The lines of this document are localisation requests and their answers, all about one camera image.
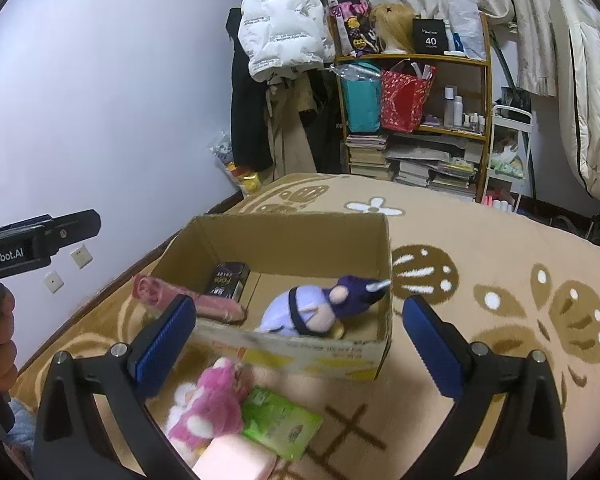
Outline pink garbage bag roll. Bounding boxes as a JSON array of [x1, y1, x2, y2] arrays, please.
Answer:
[[130, 273, 247, 323]]

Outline pink plush paw glove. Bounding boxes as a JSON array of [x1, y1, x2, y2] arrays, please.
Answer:
[[163, 358, 251, 466]]

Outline pink marshmallow plush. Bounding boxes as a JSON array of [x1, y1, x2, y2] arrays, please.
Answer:
[[193, 434, 277, 480]]

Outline black Face tissue pack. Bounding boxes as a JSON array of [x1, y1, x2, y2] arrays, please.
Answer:
[[204, 261, 250, 301]]

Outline green tissue pack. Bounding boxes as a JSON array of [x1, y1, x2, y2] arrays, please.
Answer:
[[242, 386, 323, 462]]

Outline lavender haired plush doll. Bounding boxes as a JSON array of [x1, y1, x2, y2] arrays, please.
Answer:
[[256, 275, 391, 338]]

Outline blue jeans leg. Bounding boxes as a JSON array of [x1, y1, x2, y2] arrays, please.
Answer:
[[5, 399, 36, 464]]

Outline beige patterned rug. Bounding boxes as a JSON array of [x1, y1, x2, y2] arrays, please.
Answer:
[[9, 171, 600, 480]]

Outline clear plastic snack bag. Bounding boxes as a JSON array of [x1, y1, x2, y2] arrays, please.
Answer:
[[210, 131, 262, 197]]

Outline black hanging coat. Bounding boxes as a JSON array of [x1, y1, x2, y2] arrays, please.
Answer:
[[225, 8, 273, 172]]

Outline open cardboard box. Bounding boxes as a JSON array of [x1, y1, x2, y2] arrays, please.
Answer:
[[151, 212, 392, 382]]

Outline white rolling cart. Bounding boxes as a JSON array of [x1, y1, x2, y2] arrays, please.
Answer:
[[482, 104, 533, 214]]

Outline beige hanging coat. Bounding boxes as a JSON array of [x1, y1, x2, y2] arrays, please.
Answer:
[[266, 75, 316, 180]]

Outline stack of books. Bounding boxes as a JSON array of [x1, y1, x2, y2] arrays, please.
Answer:
[[346, 132, 392, 181]]

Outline white puffer jacket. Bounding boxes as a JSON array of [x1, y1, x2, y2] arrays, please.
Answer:
[[238, 0, 335, 84]]

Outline wooden shelf unit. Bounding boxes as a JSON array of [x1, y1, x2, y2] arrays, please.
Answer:
[[335, 39, 493, 203]]

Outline red gift bag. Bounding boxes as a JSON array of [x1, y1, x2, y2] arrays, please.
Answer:
[[380, 60, 437, 133]]

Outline teal storage bag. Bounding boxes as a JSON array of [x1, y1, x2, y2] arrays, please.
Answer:
[[341, 61, 381, 133]]

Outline black pink patterned bag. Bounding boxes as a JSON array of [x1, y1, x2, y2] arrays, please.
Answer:
[[328, 0, 380, 58]]

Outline white quilted bedding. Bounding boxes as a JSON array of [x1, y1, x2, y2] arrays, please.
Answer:
[[550, 0, 600, 201]]

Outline black box number 40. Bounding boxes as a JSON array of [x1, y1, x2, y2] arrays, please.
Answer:
[[413, 18, 449, 55]]

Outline blonde wig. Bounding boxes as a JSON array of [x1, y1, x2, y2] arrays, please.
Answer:
[[370, 3, 420, 53]]

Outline white wall socket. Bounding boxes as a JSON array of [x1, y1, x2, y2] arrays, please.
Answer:
[[71, 245, 93, 269]]

